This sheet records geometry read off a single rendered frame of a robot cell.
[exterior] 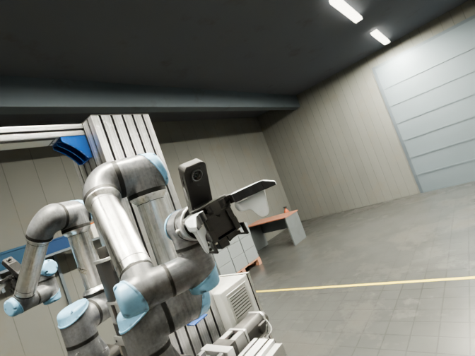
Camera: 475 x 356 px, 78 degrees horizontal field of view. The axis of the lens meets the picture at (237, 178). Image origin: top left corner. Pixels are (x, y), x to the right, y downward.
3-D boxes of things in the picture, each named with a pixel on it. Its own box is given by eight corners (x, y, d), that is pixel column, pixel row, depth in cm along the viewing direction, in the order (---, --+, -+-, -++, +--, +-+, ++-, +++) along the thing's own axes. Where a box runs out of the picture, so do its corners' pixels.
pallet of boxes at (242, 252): (233, 266, 672) (216, 217, 677) (261, 263, 620) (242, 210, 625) (196, 292, 580) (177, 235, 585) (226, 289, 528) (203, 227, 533)
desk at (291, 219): (267, 244, 784) (258, 220, 787) (307, 236, 707) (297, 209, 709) (254, 253, 735) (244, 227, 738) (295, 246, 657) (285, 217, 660)
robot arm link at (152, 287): (66, 163, 84) (120, 304, 54) (106, 154, 89) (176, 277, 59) (75, 194, 91) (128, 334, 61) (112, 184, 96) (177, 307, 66)
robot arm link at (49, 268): (46, 279, 132) (40, 261, 132) (30, 285, 135) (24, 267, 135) (61, 273, 139) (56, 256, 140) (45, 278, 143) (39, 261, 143)
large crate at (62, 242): (71, 246, 441) (68, 235, 442) (80, 243, 420) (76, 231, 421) (37, 258, 406) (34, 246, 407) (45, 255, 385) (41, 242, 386)
